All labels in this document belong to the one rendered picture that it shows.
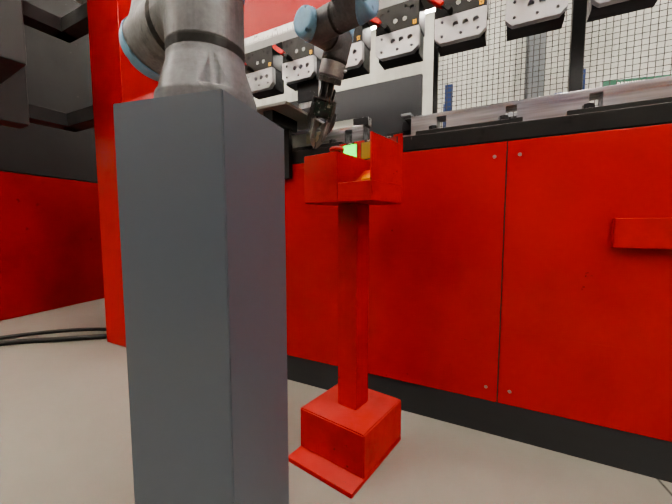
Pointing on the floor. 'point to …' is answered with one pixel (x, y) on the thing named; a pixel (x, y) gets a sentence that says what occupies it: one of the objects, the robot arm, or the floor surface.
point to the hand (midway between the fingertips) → (315, 144)
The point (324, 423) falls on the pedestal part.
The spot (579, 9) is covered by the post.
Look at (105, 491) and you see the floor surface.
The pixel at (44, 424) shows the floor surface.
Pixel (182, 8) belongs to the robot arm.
